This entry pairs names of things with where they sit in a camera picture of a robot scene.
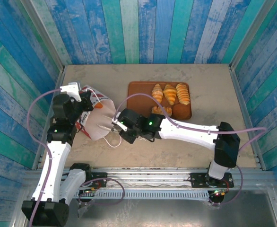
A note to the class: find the red and white paper bag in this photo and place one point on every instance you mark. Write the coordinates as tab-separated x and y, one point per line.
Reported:
100	118

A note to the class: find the small fake croissant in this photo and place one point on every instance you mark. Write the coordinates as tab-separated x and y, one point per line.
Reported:
157	110

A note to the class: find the striped spiral fake bread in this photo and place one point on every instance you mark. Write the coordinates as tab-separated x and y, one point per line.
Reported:
183	94

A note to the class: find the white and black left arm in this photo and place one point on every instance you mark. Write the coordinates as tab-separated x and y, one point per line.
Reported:
53	160

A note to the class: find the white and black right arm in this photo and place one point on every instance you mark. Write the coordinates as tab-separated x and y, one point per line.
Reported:
188	132

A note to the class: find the brown rectangular tray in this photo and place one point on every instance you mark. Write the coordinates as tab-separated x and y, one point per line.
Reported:
138	104

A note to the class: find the small circuit board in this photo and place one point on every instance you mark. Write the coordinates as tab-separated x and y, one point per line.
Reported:
220	192
89	192

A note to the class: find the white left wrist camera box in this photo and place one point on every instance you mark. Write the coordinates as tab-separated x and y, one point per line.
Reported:
70	89

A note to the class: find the aluminium table side rail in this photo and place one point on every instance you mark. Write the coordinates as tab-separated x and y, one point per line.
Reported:
244	113
58	85

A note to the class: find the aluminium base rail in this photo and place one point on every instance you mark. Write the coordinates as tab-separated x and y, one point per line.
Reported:
152	176

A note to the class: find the aluminium corner post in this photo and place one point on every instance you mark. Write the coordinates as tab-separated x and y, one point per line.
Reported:
249	35
44	40

